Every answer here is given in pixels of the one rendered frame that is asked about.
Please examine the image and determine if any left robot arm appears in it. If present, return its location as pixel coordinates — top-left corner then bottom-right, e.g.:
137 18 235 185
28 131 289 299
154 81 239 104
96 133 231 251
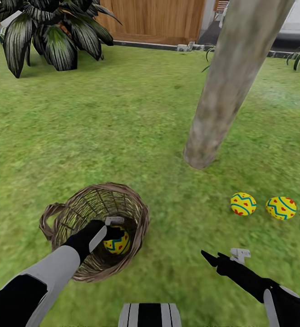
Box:
0 217 126 327

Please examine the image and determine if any easter egg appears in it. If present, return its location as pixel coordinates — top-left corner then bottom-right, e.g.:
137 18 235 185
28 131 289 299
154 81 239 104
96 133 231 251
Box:
231 192 256 216
266 197 296 220
102 225 132 256

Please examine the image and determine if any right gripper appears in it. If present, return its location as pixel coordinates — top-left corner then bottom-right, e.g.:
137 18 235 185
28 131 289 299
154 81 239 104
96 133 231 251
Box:
201 250 252 290

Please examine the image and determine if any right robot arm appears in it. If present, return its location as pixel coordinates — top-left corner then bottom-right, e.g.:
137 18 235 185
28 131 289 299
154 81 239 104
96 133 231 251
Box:
201 248 300 327

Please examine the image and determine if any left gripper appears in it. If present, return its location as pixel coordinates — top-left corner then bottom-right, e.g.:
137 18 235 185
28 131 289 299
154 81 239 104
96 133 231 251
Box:
104 227 125 241

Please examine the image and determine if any wicker basket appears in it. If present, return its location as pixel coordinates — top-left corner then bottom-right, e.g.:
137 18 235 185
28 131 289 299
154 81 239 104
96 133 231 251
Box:
39 182 151 283

